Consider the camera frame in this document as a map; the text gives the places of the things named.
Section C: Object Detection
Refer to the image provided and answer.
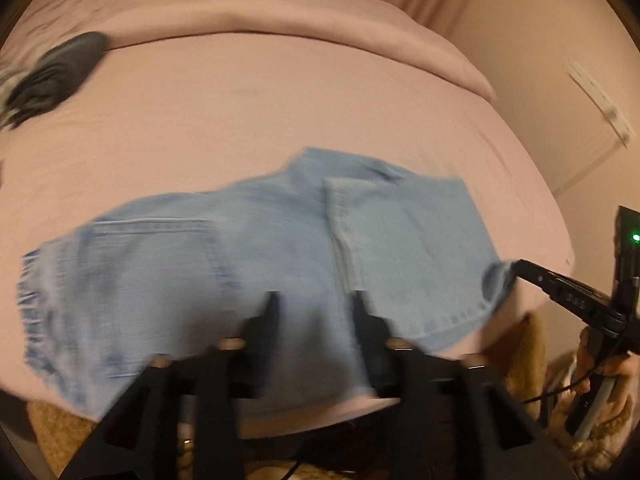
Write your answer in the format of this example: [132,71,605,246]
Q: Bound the dark folded jeans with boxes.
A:
[5,31,110,128]

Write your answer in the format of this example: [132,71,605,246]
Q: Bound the bed with pink sheet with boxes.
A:
[0,0,576,441]

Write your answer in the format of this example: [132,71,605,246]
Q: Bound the white wall socket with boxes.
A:
[562,55,633,148]

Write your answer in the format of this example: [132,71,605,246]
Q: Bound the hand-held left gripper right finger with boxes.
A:
[350,291,576,480]

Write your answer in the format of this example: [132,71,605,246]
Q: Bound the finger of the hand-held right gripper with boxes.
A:
[512,258,566,302]

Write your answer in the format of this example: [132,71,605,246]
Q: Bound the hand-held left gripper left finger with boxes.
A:
[60,291,281,480]

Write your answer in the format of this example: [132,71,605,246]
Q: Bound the light blue denim pants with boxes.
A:
[15,146,521,418]

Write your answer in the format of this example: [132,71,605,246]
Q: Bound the black cable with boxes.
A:
[520,360,601,411]

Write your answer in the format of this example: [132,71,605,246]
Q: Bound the pink duvet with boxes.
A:
[15,0,496,101]

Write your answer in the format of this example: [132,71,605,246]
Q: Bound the person's right hand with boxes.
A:
[602,350,640,393]

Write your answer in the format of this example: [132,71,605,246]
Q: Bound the brown fuzzy cloth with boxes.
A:
[25,312,551,480]

